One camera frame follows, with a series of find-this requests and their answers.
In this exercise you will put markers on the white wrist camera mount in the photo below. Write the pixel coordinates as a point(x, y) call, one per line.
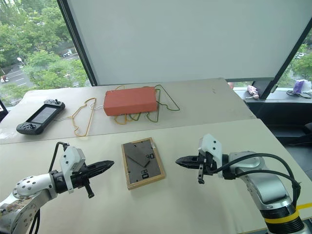
point(72, 158)
point(211, 146)

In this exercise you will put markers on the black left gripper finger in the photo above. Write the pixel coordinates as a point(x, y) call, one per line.
point(102, 164)
point(100, 171)

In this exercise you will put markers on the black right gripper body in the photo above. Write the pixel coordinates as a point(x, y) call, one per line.
point(207, 165)

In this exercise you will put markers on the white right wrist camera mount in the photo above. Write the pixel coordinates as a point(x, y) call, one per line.
point(211, 146)

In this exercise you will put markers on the black handheld game console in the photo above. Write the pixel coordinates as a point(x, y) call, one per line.
point(40, 117)

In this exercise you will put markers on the pink folded umbrella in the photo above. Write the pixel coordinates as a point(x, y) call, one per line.
point(252, 91)

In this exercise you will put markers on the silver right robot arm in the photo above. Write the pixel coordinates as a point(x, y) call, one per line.
point(265, 185)

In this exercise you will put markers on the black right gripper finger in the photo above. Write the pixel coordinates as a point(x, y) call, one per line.
point(189, 159)
point(191, 165)

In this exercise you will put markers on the orange cardboard box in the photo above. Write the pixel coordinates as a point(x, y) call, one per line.
point(130, 100)

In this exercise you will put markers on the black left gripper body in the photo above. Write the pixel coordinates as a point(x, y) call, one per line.
point(79, 176)

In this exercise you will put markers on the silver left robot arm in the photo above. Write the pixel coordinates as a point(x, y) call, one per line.
point(29, 186)

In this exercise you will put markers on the purple bag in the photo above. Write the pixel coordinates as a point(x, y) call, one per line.
point(301, 85)

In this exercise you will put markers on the wooden picture frame face down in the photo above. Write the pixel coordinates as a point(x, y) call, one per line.
point(142, 163)

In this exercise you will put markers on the yellow tape strip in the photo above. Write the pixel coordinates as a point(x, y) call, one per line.
point(304, 206)

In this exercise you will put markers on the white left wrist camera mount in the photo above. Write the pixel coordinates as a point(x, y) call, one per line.
point(72, 158)

